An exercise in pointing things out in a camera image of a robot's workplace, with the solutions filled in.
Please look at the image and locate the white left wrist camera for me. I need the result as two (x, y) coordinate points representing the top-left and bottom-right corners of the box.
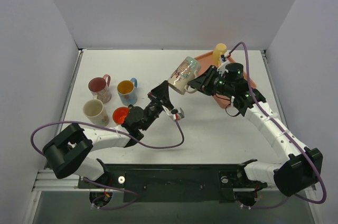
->
(169, 108), (185, 121)

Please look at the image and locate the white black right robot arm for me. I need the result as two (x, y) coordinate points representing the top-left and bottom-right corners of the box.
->
(188, 63), (323, 197)

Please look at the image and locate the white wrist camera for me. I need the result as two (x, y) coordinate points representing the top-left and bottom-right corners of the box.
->
(217, 53), (232, 75)
(169, 108), (185, 121)

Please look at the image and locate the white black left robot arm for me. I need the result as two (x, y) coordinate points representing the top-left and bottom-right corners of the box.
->
(42, 81), (174, 188)

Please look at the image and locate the blue butterfly mug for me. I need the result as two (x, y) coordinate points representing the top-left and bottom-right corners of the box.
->
(117, 78), (138, 106)

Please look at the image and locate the cream dragon pattern mug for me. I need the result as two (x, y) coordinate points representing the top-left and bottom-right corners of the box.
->
(82, 99), (109, 127)

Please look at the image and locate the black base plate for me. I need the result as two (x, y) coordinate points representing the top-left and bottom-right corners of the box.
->
(77, 159), (269, 203)

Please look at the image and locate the aluminium rail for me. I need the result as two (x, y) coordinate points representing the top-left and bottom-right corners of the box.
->
(32, 169), (79, 192)

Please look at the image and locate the yellow mug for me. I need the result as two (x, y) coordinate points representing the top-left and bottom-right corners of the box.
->
(212, 43), (227, 67)

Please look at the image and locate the orange mug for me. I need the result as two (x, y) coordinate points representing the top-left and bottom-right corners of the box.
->
(112, 105), (133, 125)

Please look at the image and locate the pink floral mug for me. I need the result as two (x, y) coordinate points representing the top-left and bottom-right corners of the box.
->
(88, 74), (111, 104)

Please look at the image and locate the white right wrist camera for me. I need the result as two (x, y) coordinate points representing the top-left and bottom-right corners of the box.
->
(217, 53), (232, 75)

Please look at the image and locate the seashell coral mug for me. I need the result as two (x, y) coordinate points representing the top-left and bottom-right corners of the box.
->
(168, 57), (201, 95)

